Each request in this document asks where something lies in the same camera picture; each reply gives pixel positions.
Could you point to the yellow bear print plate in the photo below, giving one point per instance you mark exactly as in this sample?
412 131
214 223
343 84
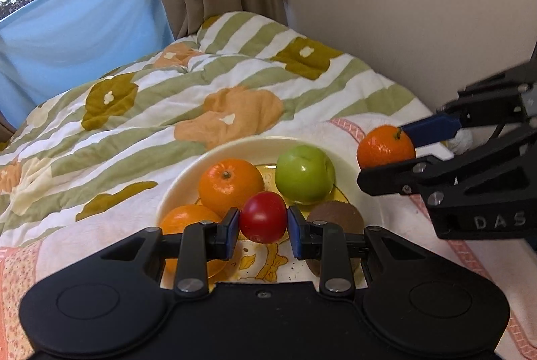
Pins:
188 175

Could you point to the large orange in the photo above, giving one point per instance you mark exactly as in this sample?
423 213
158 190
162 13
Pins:
230 186
188 223

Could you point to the white plastic bag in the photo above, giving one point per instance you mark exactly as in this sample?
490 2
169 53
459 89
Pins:
461 142

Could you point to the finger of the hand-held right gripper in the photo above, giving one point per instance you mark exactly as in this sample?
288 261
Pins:
402 175
432 128

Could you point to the pink floral white mat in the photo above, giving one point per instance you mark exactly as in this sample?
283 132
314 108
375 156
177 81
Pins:
105 234

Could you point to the light blue window cloth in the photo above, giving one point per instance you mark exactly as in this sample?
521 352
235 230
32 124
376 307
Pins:
84 33

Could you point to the floral striped quilt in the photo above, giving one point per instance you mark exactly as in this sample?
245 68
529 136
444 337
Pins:
168 91

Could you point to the brown kiwi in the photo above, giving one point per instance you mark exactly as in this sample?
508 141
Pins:
335 216

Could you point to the green apple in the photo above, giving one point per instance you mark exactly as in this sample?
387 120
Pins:
304 175

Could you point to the small red tomato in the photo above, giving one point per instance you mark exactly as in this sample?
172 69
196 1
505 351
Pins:
263 217

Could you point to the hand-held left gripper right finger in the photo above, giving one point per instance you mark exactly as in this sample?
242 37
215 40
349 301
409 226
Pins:
294 235

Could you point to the small tangerine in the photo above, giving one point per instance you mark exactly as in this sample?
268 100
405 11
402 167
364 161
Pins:
384 148

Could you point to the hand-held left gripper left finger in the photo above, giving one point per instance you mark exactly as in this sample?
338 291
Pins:
230 235

